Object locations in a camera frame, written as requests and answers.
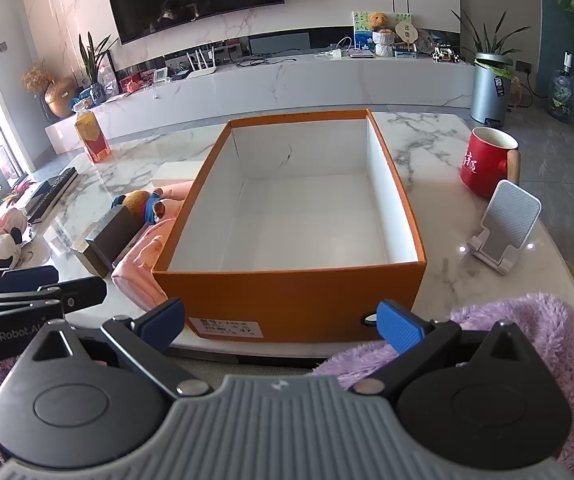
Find brown bear plush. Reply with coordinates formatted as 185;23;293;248
111;189;168;223

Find dark grey box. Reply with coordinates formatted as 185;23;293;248
84;206;143;278

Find grey soundbar box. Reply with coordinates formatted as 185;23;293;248
248;32;311;55

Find potted snake plant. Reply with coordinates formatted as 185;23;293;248
78;31;118;106

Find white plush dog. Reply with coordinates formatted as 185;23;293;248
0;227;30;270

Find pink quilted pouch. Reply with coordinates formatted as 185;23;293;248
111;217;178;311

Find long leaf potted plant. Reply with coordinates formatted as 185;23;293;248
452;10;518;66

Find red mug wooden handle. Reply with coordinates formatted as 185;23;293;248
459;126;522;198

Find white phone stand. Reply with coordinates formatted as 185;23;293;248
468;180;542;276

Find white knitted pot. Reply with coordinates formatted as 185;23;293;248
372;29;397;57

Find round hand fan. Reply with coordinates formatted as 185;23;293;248
393;19;420;48

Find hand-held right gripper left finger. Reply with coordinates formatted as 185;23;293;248
30;298;214;402

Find orange cardboard box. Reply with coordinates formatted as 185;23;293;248
151;108;427;345

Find purple fluffy robe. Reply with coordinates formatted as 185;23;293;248
0;296;574;480

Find white router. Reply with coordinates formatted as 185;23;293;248
185;46;228;79

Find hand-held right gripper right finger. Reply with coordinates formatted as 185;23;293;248
349;300;530;396

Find silver trash can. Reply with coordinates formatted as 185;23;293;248
469;52;515;127

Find pink plush toy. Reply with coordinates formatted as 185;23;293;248
0;208;29;234

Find blue water jug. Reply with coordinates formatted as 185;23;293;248
548;52;574;125

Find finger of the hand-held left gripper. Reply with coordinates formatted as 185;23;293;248
0;276;108;317
0;265;60;295

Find black keyboard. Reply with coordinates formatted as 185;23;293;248
27;166;79;225

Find copper vase dried flowers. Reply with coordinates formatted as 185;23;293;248
21;59;79;122

